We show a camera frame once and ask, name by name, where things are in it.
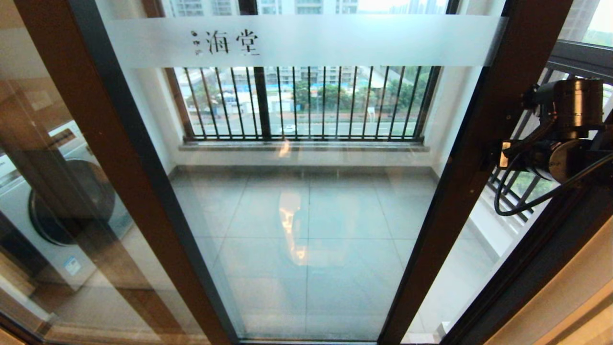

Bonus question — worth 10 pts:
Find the brown-framed sliding glass door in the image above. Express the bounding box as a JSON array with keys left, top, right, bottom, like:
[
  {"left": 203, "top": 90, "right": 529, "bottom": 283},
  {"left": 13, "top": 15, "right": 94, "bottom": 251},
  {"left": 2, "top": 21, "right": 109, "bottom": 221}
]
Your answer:
[{"left": 0, "top": 0, "right": 574, "bottom": 345}]

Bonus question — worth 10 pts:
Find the black short window railing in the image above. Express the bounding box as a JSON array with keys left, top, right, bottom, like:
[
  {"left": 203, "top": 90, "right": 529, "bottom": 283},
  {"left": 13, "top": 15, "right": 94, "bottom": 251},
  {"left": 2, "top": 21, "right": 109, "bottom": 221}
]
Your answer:
[{"left": 486, "top": 57, "right": 613, "bottom": 223}]

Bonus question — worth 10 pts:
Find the beige wooden door casing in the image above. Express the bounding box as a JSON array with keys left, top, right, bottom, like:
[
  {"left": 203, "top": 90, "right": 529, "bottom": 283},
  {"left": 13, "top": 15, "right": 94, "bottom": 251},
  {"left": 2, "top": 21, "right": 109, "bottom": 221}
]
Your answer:
[{"left": 484, "top": 225, "right": 613, "bottom": 345}]

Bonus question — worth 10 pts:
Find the black long window railing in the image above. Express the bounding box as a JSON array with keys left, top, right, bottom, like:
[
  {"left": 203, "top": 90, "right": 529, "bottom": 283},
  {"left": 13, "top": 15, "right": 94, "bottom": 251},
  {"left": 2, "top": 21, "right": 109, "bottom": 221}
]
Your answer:
[{"left": 170, "top": 65, "right": 441, "bottom": 143}]

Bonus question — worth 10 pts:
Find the long grey stone window sill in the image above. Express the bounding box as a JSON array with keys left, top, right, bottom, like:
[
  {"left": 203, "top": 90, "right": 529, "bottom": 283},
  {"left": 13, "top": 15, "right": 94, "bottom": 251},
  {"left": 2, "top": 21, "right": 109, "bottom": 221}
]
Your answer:
[{"left": 178, "top": 140, "right": 430, "bottom": 153}]

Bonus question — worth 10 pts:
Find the brown-framed fixed glass door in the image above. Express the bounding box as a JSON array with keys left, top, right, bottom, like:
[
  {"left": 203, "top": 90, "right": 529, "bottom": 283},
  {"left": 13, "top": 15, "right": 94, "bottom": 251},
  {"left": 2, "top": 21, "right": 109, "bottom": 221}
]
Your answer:
[{"left": 0, "top": 0, "right": 240, "bottom": 345}]

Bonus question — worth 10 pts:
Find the silver front-load washing machine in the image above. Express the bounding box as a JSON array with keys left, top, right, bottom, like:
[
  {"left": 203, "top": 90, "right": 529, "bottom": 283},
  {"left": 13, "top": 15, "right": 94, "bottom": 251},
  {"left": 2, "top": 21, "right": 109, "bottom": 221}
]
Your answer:
[{"left": 0, "top": 120, "right": 135, "bottom": 293}]

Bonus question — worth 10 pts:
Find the dark narrow window frame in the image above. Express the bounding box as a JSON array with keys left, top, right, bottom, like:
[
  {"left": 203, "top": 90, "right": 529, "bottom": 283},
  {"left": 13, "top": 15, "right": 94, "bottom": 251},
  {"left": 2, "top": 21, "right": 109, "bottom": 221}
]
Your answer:
[{"left": 548, "top": 38, "right": 613, "bottom": 84}]

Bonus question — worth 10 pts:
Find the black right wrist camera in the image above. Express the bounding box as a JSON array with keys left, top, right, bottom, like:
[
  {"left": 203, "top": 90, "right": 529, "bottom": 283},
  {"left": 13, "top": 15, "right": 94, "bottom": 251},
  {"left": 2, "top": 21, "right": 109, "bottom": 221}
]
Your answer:
[{"left": 498, "top": 140, "right": 527, "bottom": 169}]

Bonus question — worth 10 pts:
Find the dark door frame jamb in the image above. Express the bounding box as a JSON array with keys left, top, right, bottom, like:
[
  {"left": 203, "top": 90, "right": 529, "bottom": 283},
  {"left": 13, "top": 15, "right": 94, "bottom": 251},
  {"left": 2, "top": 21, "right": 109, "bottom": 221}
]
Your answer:
[{"left": 441, "top": 182, "right": 613, "bottom": 345}]

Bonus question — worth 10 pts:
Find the dark wide window frame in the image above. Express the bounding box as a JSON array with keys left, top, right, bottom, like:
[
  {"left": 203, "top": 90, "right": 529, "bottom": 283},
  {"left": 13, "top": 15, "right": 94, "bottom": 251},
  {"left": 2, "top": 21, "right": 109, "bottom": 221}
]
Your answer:
[{"left": 141, "top": 0, "right": 460, "bottom": 143}]

